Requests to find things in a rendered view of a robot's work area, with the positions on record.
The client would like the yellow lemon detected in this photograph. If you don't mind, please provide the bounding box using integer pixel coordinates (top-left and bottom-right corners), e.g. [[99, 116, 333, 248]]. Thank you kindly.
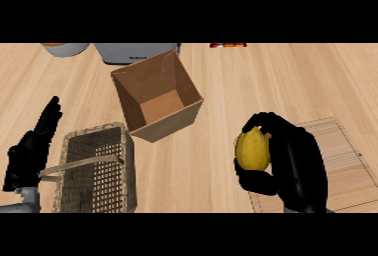
[[234, 126, 271, 172]]

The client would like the red and orange packet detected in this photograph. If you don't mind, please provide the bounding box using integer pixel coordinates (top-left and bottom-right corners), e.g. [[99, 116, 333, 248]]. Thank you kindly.
[[208, 42, 248, 49]]

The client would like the woven wicker basket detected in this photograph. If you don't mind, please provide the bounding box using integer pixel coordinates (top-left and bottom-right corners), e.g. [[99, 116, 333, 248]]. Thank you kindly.
[[38, 121, 138, 214]]

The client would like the brown cardboard box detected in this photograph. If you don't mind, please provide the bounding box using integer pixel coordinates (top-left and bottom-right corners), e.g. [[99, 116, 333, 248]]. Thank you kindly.
[[109, 49, 205, 144]]

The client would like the pale wooden cutting board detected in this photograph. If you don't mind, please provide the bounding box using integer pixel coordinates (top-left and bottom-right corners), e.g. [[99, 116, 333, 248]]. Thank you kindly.
[[248, 116, 378, 214]]

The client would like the grey appliance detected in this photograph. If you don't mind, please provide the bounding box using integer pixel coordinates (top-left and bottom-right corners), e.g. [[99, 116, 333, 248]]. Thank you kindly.
[[93, 42, 181, 66]]

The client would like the white bowl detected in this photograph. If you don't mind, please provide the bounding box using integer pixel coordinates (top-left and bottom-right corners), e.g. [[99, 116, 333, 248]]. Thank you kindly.
[[40, 42, 91, 58]]

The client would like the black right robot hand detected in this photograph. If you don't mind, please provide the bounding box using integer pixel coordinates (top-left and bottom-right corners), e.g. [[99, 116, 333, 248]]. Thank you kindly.
[[233, 111, 329, 214]]

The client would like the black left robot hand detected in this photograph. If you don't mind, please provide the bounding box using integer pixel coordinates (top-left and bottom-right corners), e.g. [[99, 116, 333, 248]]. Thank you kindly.
[[1, 95, 65, 193]]

